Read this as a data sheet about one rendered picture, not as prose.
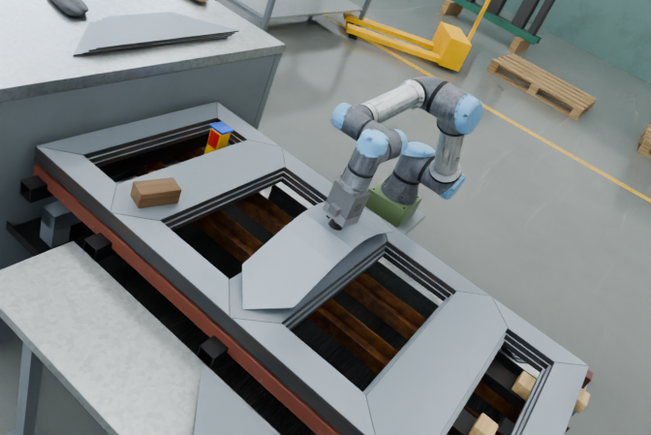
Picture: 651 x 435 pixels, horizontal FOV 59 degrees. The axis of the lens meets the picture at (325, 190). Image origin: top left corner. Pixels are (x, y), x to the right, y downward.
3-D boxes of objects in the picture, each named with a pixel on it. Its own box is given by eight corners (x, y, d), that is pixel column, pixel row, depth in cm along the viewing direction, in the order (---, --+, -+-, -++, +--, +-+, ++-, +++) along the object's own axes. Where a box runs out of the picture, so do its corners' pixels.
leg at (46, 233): (38, 360, 207) (54, 217, 171) (28, 350, 209) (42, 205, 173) (53, 352, 211) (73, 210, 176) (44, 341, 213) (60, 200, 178)
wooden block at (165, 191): (138, 208, 158) (140, 194, 155) (130, 195, 161) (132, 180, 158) (178, 202, 165) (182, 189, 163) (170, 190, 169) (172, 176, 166)
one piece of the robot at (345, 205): (330, 169, 152) (311, 216, 161) (353, 189, 148) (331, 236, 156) (355, 164, 159) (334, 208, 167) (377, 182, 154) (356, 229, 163)
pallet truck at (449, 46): (451, 57, 696) (502, -43, 632) (462, 77, 650) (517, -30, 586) (341, 19, 664) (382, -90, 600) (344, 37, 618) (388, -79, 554)
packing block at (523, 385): (526, 401, 162) (533, 393, 160) (511, 389, 164) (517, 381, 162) (532, 389, 167) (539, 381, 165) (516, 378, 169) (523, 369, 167)
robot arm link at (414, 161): (403, 163, 236) (416, 134, 229) (429, 180, 231) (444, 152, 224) (387, 169, 227) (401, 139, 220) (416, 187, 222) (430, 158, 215)
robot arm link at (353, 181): (360, 180, 148) (340, 163, 152) (355, 195, 151) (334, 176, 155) (379, 175, 154) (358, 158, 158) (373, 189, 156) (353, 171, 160)
